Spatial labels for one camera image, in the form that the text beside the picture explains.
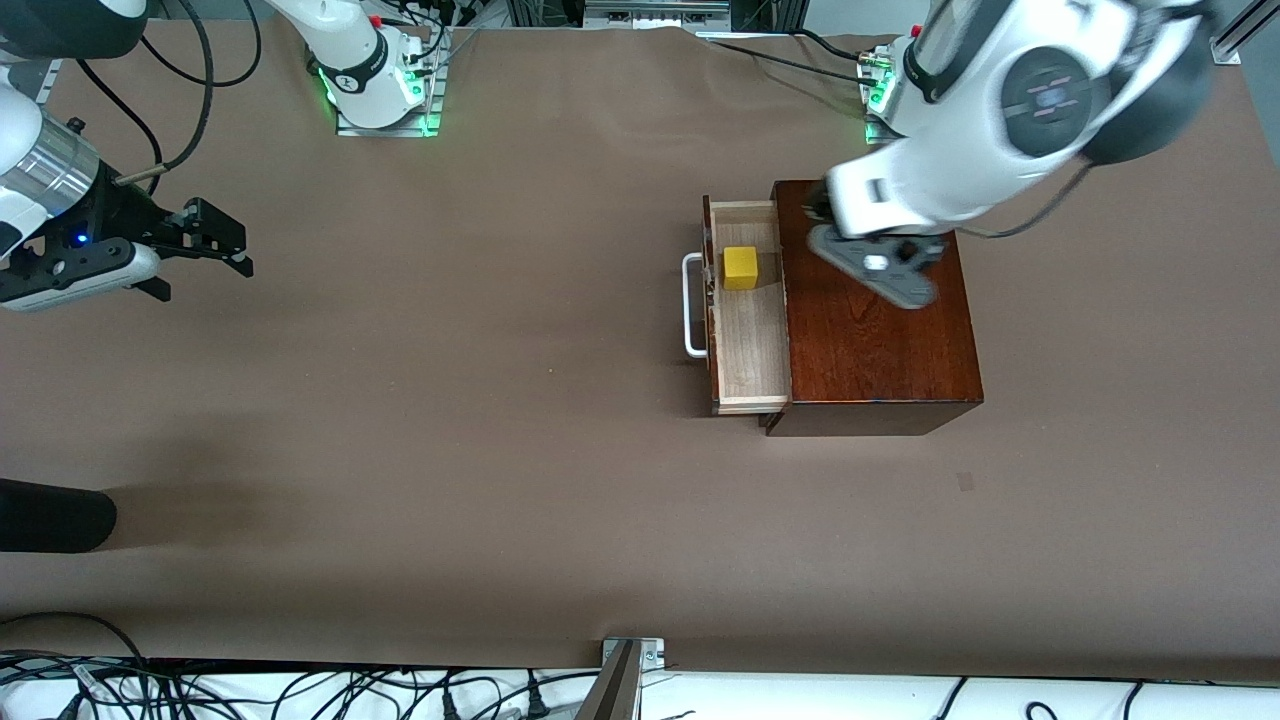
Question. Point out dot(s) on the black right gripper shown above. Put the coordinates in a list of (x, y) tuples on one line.
[(118, 213)]

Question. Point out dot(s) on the yellow cube block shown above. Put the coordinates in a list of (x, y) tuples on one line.
[(741, 270)]

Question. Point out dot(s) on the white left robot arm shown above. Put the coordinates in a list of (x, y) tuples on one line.
[(950, 180)]

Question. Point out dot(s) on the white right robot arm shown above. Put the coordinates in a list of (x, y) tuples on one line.
[(350, 60)]

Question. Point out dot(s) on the dark brown wooden cabinet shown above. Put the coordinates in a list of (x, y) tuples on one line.
[(880, 360)]

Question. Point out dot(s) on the black rounded object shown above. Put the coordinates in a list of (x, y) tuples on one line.
[(50, 515)]

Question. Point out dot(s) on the aluminium profile bar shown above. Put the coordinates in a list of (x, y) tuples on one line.
[(1240, 35)]

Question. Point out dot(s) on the black power plug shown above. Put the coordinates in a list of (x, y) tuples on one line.
[(536, 700), (450, 703)]

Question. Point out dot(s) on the aluminium frame rail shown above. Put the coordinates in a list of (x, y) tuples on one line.
[(655, 12)]

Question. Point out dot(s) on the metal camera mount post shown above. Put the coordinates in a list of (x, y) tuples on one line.
[(615, 685)]

